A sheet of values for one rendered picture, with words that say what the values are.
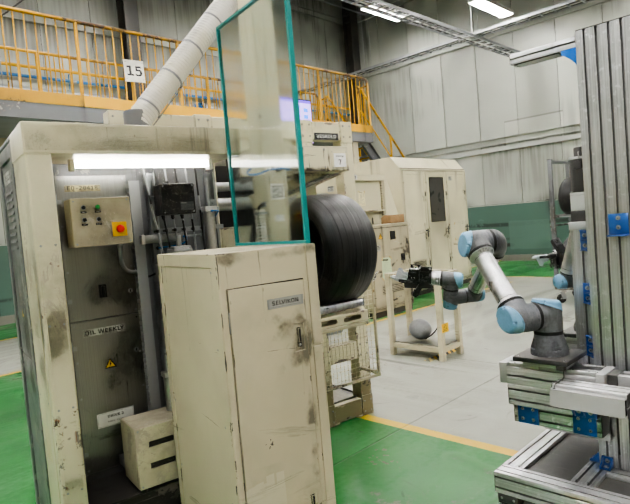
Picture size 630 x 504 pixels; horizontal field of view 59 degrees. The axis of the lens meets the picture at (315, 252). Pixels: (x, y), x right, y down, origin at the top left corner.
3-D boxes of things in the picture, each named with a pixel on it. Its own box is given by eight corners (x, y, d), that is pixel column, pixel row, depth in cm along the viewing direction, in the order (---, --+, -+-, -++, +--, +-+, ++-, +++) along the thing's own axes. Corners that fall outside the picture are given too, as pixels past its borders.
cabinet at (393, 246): (376, 320, 727) (369, 225, 720) (343, 317, 768) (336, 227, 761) (416, 308, 791) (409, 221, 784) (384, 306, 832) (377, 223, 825)
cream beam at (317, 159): (263, 172, 296) (260, 144, 295) (240, 177, 316) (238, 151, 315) (350, 170, 331) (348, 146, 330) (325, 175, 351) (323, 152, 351)
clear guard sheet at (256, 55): (306, 243, 199) (283, -26, 194) (235, 245, 244) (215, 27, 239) (310, 242, 200) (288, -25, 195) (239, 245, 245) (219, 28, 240)
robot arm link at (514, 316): (548, 319, 220) (488, 223, 254) (516, 324, 216) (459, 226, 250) (535, 336, 229) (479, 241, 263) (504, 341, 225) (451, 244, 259)
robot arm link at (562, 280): (588, 200, 253) (563, 294, 273) (606, 199, 257) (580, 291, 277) (569, 193, 263) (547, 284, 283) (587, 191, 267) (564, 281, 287)
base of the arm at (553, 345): (575, 350, 230) (573, 327, 230) (561, 359, 220) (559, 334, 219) (539, 347, 241) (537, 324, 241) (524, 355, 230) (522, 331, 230)
